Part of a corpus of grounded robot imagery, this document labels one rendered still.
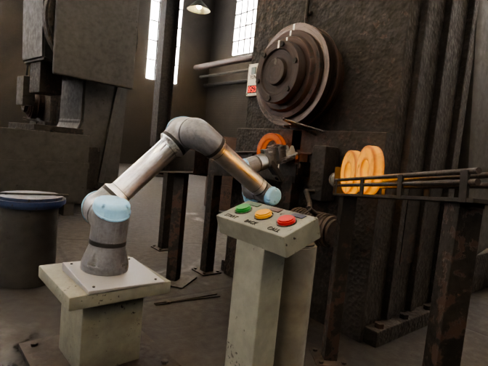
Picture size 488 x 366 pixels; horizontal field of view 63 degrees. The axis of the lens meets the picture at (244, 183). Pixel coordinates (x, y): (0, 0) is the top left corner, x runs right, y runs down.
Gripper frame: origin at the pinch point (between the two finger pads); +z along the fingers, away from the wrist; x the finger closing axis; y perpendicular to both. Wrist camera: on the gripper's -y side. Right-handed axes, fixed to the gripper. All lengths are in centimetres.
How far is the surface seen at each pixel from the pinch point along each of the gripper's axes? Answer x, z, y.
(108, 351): -15, -107, -36
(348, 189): -48, -24, -3
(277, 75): 2.3, -3.2, 37.1
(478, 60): -45, 90, 29
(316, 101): -13.8, 2.4, 24.3
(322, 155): -20.9, -5.4, 2.7
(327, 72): -18.4, 6.1, 35.8
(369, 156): -60, -28, 11
